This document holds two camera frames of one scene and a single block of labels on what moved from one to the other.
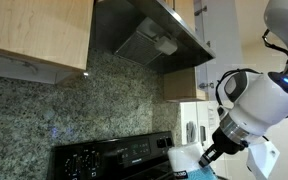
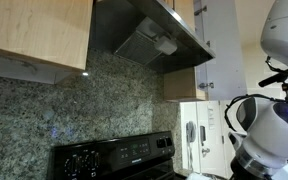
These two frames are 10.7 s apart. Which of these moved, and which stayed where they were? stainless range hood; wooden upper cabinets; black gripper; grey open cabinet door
Moved: black gripper
Stayed: wooden upper cabinets; grey open cabinet door; stainless range hood
